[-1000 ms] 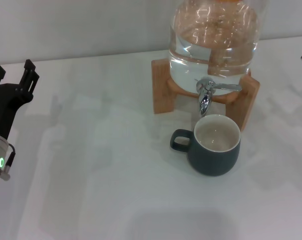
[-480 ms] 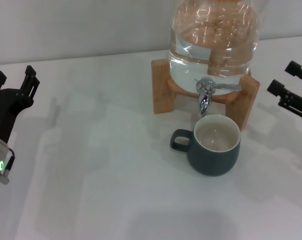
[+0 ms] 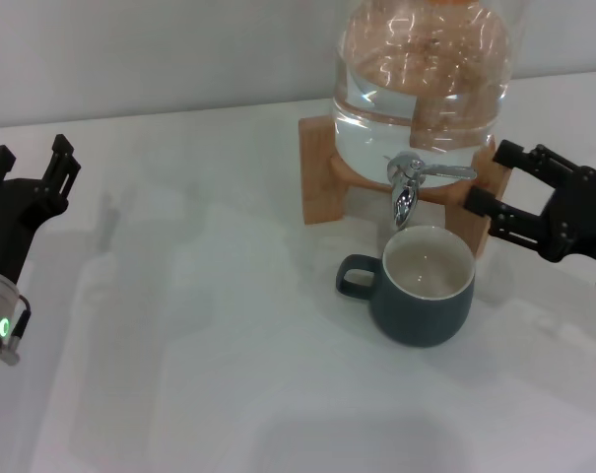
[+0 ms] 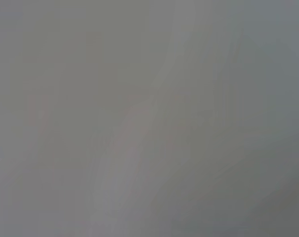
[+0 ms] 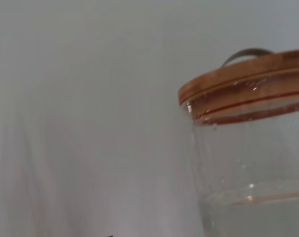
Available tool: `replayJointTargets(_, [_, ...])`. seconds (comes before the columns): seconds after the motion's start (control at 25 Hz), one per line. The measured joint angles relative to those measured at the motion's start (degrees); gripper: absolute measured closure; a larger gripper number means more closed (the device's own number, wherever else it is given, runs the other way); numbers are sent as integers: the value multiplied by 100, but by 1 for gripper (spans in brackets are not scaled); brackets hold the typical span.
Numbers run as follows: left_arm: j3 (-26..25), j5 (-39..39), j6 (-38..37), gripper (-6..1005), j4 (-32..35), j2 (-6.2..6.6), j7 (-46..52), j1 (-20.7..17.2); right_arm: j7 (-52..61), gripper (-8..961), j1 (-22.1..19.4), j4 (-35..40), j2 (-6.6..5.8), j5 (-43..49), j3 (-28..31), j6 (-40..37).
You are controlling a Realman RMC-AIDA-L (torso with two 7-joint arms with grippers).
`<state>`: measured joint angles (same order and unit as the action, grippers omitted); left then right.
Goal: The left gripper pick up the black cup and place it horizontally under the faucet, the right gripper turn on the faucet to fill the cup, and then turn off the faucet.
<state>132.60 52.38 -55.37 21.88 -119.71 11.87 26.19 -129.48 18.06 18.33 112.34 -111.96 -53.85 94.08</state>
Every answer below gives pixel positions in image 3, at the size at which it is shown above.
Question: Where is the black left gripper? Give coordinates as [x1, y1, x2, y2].
[0, 133, 83, 287]

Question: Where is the chrome faucet with lever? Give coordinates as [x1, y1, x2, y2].
[383, 151, 478, 231]

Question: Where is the wooden dispenser stand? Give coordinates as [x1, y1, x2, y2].
[298, 116, 514, 262]

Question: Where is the dark teal ceramic mug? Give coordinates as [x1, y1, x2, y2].
[335, 224, 476, 349]

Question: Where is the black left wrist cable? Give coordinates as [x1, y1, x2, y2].
[1, 295, 33, 367]

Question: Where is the glass water dispenser jar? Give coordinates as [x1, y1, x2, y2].
[329, 0, 515, 191]

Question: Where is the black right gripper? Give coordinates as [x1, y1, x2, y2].
[463, 139, 596, 270]

